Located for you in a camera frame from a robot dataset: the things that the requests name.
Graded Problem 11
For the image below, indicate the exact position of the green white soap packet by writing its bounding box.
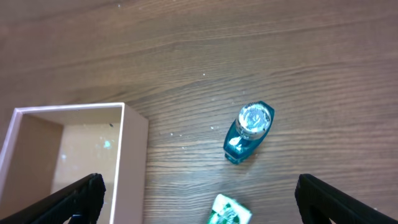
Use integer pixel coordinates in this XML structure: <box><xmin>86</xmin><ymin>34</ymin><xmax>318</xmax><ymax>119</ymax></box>
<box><xmin>207</xmin><ymin>194</ymin><xmax>252</xmax><ymax>224</ymax></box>

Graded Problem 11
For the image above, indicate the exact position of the teal mouthwash bottle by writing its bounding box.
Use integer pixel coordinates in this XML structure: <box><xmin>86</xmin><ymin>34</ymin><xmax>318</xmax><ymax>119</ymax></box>
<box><xmin>223</xmin><ymin>101</ymin><xmax>275</xmax><ymax>165</ymax></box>

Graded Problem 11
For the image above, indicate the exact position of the white cardboard box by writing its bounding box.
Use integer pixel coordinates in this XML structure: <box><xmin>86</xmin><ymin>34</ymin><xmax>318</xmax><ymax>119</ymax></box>
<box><xmin>1</xmin><ymin>103</ymin><xmax>149</xmax><ymax>223</ymax></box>

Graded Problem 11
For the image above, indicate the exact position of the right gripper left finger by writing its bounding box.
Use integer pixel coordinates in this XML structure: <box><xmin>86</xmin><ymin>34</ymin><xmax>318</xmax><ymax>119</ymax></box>
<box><xmin>1</xmin><ymin>173</ymin><xmax>106</xmax><ymax>224</ymax></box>

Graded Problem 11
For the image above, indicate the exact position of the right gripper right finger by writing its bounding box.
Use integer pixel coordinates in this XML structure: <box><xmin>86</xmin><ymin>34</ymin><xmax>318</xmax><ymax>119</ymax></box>
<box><xmin>295</xmin><ymin>174</ymin><xmax>397</xmax><ymax>224</ymax></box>

